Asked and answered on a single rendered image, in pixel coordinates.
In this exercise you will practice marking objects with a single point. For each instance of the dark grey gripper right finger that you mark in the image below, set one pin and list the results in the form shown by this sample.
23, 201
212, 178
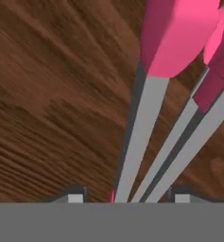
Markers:
182, 195

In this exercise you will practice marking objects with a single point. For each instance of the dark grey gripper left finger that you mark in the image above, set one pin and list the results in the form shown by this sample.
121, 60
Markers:
75, 194

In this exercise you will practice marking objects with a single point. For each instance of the pink and grey tongs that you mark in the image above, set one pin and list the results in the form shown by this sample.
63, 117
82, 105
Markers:
176, 41

